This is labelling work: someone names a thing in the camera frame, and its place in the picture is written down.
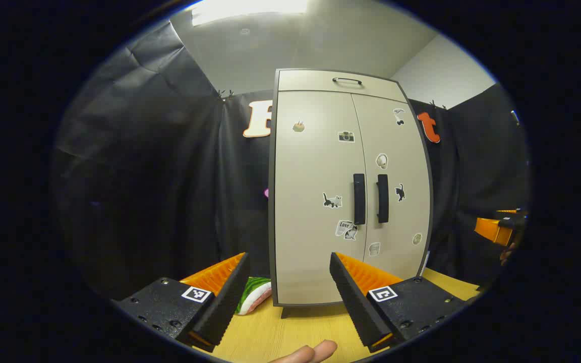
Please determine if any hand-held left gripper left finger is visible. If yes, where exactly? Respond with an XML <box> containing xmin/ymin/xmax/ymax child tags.
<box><xmin>111</xmin><ymin>252</ymin><xmax>251</xmax><ymax>353</ymax></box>

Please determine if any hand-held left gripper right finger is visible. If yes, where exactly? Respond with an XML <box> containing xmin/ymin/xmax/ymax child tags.
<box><xmin>329</xmin><ymin>252</ymin><xmax>473</xmax><ymax>353</ymax></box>

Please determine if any beige cabinet door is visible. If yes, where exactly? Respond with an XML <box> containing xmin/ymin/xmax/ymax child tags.
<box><xmin>352</xmin><ymin>94</ymin><xmax>431</xmax><ymax>280</ymax></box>
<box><xmin>275</xmin><ymin>91</ymin><xmax>369</xmax><ymax>306</ymax></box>

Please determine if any beige double-door shoe cabinet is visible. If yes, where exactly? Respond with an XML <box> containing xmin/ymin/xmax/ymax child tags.
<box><xmin>268</xmin><ymin>68</ymin><xmax>433</xmax><ymax>319</ymax></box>

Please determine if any green white plush item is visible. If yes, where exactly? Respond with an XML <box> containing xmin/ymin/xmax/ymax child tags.
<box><xmin>234</xmin><ymin>276</ymin><xmax>273</xmax><ymax>316</ymax></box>

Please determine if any black backdrop cloth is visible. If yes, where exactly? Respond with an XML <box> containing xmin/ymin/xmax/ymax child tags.
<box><xmin>51</xmin><ymin>20</ymin><xmax>531</xmax><ymax>303</ymax></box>

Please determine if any ceiling light panel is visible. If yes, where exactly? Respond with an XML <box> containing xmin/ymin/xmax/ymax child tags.
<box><xmin>191</xmin><ymin>0</ymin><xmax>309</xmax><ymax>27</ymax></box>

